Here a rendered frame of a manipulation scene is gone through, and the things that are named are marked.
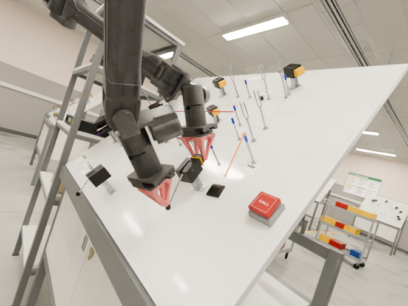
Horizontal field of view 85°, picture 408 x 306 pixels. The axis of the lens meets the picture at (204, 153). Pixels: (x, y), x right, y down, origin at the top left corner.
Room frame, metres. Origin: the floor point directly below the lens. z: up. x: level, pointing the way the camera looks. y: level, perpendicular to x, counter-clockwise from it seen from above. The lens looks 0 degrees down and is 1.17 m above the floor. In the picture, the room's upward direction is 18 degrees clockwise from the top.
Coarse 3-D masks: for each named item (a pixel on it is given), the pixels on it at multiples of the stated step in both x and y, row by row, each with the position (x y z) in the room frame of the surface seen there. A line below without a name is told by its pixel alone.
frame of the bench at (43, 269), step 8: (48, 240) 1.21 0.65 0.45; (40, 264) 1.21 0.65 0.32; (48, 264) 1.11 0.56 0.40; (40, 272) 1.21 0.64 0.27; (48, 272) 1.07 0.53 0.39; (272, 272) 0.90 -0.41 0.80; (40, 280) 1.22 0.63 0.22; (48, 280) 1.04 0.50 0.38; (280, 280) 0.85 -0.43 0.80; (32, 288) 1.21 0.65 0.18; (40, 288) 1.23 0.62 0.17; (48, 288) 1.01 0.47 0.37; (32, 296) 1.21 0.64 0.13; (304, 296) 0.79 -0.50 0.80; (32, 304) 1.22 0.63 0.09
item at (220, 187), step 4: (212, 184) 0.62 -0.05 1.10; (216, 184) 0.61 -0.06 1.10; (212, 188) 0.60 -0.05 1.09; (216, 188) 0.60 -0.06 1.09; (220, 188) 0.59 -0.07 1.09; (224, 188) 0.60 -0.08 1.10; (208, 192) 0.60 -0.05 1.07; (212, 192) 0.59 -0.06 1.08; (216, 192) 0.59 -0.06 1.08; (220, 192) 0.59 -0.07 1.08; (212, 196) 0.59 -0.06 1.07; (216, 196) 0.58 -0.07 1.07
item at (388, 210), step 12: (372, 204) 7.66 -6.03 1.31; (384, 204) 7.51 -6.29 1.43; (396, 204) 7.36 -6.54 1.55; (384, 216) 7.18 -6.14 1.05; (396, 216) 7.00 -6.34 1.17; (360, 228) 7.42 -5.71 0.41; (372, 228) 7.18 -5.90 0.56; (384, 228) 6.97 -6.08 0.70; (396, 228) 6.75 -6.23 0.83; (396, 240) 7.01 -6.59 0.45
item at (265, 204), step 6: (264, 192) 0.49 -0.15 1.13; (258, 198) 0.49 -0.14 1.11; (264, 198) 0.48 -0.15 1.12; (270, 198) 0.48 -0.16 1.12; (276, 198) 0.47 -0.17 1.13; (252, 204) 0.48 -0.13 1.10; (258, 204) 0.47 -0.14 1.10; (264, 204) 0.47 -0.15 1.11; (270, 204) 0.46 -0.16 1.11; (276, 204) 0.46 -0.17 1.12; (252, 210) 0.48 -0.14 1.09; (258, 210) 0.46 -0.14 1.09; (264, 210) 0.46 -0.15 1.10; (270, 210) 0.45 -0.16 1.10; (264, 216) 0.45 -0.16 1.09
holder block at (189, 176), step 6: (186, 162) 0.60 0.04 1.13; (192, 162) 0.59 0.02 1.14; (198, 162) 0.60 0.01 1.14; (180, 168) 0.59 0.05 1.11; (186, 168) 0.58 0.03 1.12; (192, 168) 0.59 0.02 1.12; (198, 168) 0.60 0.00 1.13; (180, 174) 0.59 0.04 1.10; (186, 174) 0.57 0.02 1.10; (192, 174) 0.59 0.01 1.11; (198, 174) 0.60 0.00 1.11; (180, 180) 0.61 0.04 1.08; (186, 180) 0.59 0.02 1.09; (192, 180) 0.59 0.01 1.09
